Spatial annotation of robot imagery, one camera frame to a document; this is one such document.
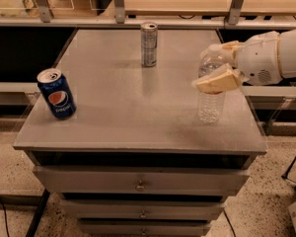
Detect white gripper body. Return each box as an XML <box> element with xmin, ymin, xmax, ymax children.
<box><xmin>235</xmin><ymin>31</ymin><xmax>282</xmax><ymax>86</ymax></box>

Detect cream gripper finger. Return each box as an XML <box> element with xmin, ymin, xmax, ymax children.
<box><xmin>191</xmin><ymin>63</ymin><xmax>244</xmax><ymax>94</ymax></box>
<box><xmin>221</xmin><ymin>40</ymin><xmax>244</xmax><ymax>55</ymax></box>

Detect clear plastic water bottle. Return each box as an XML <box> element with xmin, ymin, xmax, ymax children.
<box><xmin>197</xmin><ymin>44</ymin><xmax>226</xmax><ymax>124</ymax></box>

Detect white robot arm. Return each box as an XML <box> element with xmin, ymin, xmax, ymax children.
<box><xmin>191</xmin><ymin>30</ymin><xmax>296</xmax><ymax>94</ymax></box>

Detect silver redbull can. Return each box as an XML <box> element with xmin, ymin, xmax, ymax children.
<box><xmin>141</xmin><ymin>22</ymin><xmax>158</xmax><ymax>67</ymax></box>

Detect blue pepsi can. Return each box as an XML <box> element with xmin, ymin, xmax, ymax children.
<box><xmin>37</xmin><ymin>68</ymin><xmax>76</xmax><ymax>119</ymax></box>

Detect grey drawer cabinet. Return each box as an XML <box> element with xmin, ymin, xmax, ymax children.
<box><xmin>15</xmin><ymin>30</ymin><xmax>266</xmax><ymax>225</ymax></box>

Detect middle grey drawer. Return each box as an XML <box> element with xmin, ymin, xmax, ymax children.
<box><xmin>61</xmin><ymin>199</ymin><xmax>224</xmax><ymax>221</ymax></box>

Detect grey drawer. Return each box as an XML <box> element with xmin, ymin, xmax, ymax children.
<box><xmin>61</xmin><ymin>199</ymin><xmax>224</xmax><ymax>221</ymax></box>
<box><xmin>33</xmin><ymin>166</ymin><xmax>249</xmax><ymax>196</ymax></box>
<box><xmin>78</xmin><ymin>220</ymin><xmax>210</xmax><ymax>237</ymax></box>

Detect top grey drawer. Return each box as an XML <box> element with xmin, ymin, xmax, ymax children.
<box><xmin>33</xmin><ymin>166</ymin><xmax>249</xmax><ymax>196</ymax></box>

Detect bottom grey drawer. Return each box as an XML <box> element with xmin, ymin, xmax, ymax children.
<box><xmin>78</xmin><ymin>220</ymin><xmax>210</xmax><ymax>237</ymax></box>

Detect right metal rail post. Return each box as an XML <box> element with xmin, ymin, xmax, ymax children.
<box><xmin>225</xmin><ymin>0</ymin><xmax>244</xmax><ymax>26</ymax></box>

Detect metal rail post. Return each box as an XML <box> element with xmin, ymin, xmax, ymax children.
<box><xmin>113</xmin><ymin>0</ymin><xmax>125</xmax><ymax>24</ymax></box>
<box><xmin>36</xmin><ymin>0</ymin><xmax>52</xmax><ymax>23</ymax></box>
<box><xmin>225</xmin><ymin>0</ymin><xmax>244</xmax><ymax>26</ymax></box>

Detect middle metal rail post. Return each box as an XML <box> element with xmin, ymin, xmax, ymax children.
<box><xmin>113</xmin><ymin>0</ymin><xmax>125</xmax><ymax>24</ymax></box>

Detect left metal rail post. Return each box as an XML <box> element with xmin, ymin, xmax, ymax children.
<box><xmin>36</xmin><ymin>0</ymin><xmax>52</xmax><ymax>23</ymax></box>

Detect black cable on floor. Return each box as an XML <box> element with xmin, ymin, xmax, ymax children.
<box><xmin>0</xmin><ymin>189</ymin><xmax>11</xmax><ymax>237</ymax></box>

